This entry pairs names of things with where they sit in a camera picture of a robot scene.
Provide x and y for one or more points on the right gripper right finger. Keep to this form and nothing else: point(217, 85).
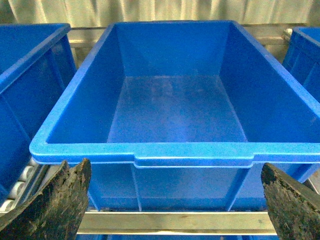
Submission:
point(292, 207)

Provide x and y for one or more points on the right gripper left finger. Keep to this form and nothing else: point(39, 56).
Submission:
point(56, 211)

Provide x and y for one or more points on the blue plastic bin, buttons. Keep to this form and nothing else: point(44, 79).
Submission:
point(36, 65)

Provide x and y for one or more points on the white roller track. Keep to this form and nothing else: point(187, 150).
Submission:
point(28, 183)

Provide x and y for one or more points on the blue plastic bin, right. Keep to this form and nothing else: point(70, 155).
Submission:
point(302, 59)

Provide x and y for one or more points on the blue plastic bin, middle empty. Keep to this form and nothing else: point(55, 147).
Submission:
point(181, 115)

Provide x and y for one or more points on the metal shelf front rail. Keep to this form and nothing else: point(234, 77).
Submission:
point(177, 223)

